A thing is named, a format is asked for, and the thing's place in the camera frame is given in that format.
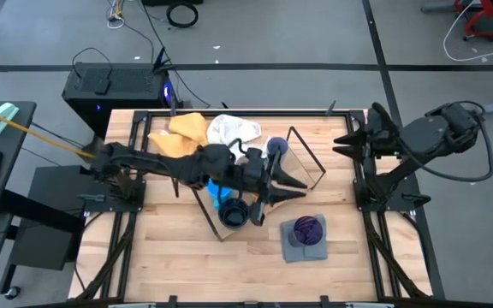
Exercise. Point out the mint green stapler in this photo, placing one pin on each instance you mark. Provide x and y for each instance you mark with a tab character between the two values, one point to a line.
0	117

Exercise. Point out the red chair base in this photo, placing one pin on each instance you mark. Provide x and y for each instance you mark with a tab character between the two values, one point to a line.
486	21

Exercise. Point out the bright blue mug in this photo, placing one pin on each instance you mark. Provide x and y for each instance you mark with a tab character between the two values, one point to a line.
216	192

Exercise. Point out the dark navy mug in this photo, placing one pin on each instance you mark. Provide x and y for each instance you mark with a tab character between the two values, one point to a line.
233	214

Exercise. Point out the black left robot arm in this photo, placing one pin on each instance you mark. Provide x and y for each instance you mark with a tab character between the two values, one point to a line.
161	164

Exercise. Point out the black side desk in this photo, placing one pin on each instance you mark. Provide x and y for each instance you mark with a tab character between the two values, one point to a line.
11	171

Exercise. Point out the purple faceted tumbler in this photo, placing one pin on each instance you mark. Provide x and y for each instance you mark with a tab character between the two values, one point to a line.
308	231

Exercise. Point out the small black adapter box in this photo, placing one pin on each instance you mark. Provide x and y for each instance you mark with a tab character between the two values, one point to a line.
102	87

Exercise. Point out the yellow cloth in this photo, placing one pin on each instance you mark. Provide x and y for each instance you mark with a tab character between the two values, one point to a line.
186	128

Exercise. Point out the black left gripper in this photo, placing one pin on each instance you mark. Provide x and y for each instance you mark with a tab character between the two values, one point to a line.
255	173

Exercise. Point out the black computer tower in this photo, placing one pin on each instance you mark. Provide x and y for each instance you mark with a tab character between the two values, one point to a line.
131	81

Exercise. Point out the grey folded cloth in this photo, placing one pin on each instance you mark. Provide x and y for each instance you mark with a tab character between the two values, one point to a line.
302	254

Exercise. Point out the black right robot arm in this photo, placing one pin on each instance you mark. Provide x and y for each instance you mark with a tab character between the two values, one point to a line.
426	137

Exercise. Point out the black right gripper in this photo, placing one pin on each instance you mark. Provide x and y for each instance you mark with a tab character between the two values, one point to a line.
381	137

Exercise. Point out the black rolling cart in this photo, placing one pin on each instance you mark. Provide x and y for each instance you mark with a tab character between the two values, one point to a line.
45	244

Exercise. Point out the white checked cloth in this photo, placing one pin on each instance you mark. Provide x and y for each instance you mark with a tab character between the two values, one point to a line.
229	128

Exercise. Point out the lavender plastic cup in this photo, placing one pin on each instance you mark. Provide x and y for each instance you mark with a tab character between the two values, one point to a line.
278	144

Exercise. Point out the black aluminium table frame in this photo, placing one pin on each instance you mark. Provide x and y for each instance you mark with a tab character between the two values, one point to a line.
298	113

